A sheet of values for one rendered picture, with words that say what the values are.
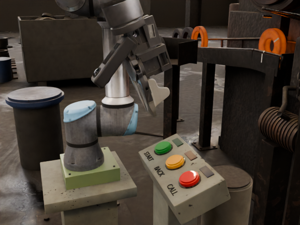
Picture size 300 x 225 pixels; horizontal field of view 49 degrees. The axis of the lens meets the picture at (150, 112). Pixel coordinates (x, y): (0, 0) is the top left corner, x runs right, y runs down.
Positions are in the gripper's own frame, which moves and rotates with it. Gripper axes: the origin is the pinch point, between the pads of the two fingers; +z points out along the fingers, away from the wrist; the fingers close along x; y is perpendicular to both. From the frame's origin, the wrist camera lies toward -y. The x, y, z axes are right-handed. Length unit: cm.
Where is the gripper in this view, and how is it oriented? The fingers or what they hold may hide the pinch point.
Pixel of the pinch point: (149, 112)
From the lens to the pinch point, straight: 74.2
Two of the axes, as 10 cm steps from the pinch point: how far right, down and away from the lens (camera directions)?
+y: 8.9, -4.2, 1.8
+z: 3.2, 8.6, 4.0
